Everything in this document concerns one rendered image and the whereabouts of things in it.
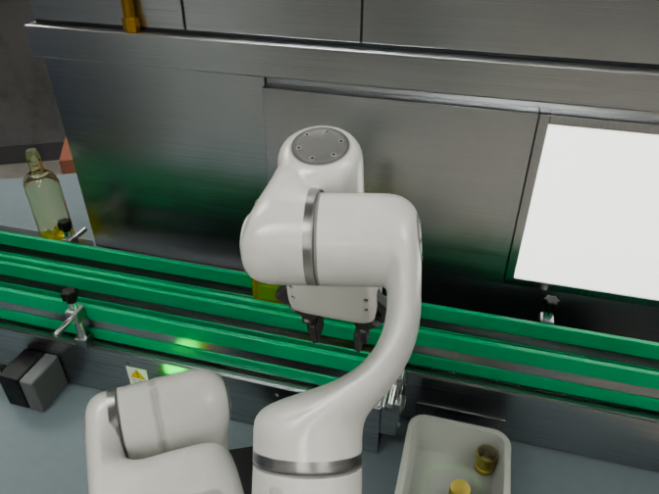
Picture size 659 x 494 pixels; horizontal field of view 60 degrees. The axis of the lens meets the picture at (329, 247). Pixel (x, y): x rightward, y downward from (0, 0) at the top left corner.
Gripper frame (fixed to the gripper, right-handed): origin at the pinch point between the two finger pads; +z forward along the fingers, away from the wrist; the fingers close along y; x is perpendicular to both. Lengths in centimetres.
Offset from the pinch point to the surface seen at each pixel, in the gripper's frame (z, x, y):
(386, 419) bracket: 35.0, -5.7, -5.0
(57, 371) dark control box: 40, -2, 61
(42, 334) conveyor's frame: 33, -6, 64
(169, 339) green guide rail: 29.5, -9.2, 36.5
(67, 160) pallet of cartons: 114, -135, 178
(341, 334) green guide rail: 28.9, -16.8, 5.5
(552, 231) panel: 18, -39, -28
